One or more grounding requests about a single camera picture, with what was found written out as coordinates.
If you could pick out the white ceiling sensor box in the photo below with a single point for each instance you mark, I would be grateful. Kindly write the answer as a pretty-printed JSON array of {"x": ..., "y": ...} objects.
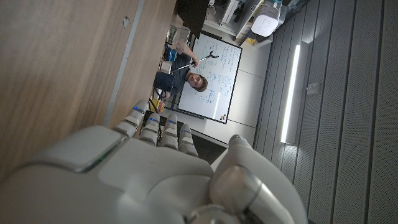
[{"x": 312, "y": 88}]

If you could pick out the stacked colourful cups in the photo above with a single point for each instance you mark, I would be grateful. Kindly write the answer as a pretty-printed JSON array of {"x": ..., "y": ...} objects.
[{"x": 157, "y": 105}]

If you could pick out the long ceiling light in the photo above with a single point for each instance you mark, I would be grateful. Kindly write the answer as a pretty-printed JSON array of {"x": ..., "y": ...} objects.
[{"x": 290, "y": 93}]

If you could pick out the man in dark shirt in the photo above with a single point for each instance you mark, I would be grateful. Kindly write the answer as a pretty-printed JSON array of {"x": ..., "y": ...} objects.
[{"x": 180, "y": 73}]

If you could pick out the white shelf cabinet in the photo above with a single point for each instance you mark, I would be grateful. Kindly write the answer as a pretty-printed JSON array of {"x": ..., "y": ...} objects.
[{"x": 228, "y": 14}]

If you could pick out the long thin grabber stick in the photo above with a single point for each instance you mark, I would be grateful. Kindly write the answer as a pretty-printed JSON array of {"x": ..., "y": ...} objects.
[{"x": 205, "y": 58}]

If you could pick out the whiteboard with black frame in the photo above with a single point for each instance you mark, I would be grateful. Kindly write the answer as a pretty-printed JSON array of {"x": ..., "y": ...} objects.
[{"x": 224, "y": 81}]

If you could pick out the white air purifier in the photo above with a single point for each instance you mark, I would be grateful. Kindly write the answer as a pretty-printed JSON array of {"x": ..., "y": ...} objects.
[{"x": 265, "y": 19}]

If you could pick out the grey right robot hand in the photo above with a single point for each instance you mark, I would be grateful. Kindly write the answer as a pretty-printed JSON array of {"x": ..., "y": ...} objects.
[{"x": 140, "y": 180}]

